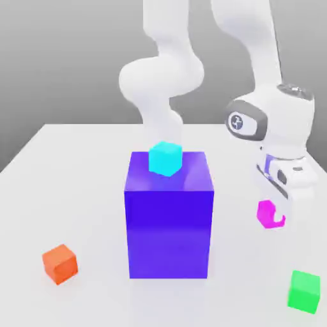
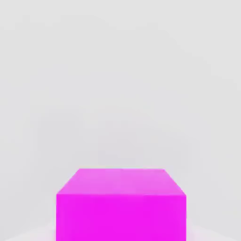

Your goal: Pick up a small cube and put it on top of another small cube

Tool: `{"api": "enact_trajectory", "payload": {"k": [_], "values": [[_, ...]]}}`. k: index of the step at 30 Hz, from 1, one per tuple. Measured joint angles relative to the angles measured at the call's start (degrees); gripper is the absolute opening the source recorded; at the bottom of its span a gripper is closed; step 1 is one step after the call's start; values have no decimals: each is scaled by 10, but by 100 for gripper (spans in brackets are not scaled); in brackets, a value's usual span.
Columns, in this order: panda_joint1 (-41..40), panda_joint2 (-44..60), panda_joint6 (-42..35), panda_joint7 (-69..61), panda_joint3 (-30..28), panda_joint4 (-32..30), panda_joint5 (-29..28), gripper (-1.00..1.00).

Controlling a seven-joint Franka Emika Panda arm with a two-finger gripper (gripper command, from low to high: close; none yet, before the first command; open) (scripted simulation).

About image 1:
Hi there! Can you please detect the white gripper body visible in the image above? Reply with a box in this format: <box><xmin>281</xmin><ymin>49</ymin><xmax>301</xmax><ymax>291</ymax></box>
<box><xmin>255</xmin><ymin>164</ymin><xmax>317</xmax><ymax>218</ymax></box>

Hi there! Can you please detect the small magenta cube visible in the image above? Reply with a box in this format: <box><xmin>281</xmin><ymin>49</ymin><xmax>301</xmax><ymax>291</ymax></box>
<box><xmin>256</xmin><ymin>199</ymin><xmax>286</xmax><ymax>229</ymax></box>

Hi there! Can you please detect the small green cube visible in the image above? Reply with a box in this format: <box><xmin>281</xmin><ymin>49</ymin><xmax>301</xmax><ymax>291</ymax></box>
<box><xmin>287</xmin><ymin>270</ymin><xmax>321</xmax><ymax>315</ymax></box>

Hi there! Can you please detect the small cyan cube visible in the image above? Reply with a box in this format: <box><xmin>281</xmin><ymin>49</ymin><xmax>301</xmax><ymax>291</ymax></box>
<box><xmin>148</xmin><ymin>141</ymin><xmax>183</xmax><ymax>178</ymax></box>

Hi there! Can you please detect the small orange cube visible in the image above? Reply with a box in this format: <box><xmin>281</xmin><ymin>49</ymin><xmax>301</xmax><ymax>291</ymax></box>
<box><xmin>42</xmin><ymin>243</ymin><xmax>79</xmax><ymax>286</ymax></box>

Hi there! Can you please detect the large blue box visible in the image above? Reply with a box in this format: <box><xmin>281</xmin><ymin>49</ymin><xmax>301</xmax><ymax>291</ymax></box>
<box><xmin>124</xmin><ymin>151</ymin><xmax>215</xmax><ymax>280</ymax></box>

